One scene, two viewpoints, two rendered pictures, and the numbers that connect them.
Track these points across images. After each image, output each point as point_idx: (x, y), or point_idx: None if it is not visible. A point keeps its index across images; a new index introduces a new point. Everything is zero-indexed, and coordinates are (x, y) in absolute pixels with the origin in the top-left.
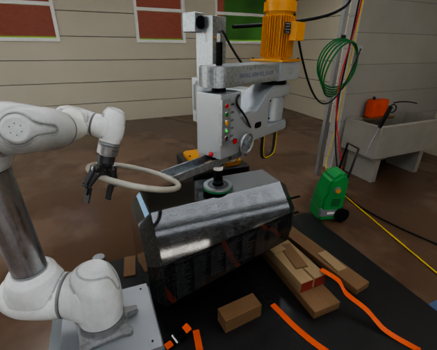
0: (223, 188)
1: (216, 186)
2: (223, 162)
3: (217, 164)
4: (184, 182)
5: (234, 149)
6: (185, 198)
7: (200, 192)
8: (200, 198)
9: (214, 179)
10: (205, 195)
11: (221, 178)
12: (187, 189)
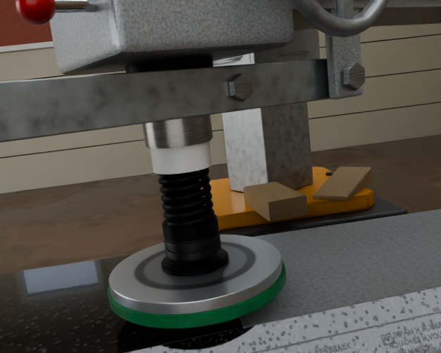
0: (207, 288)
1: (175, 275)
2: (188, 104)
3: (129, 113)
4: (77, 264)
5: (251, 5)
6: None
7: (102, 309)
8: (64, 349)
9: (163, 232)
10: (108, 331)
11: (207, 226)
12: (59, 292)
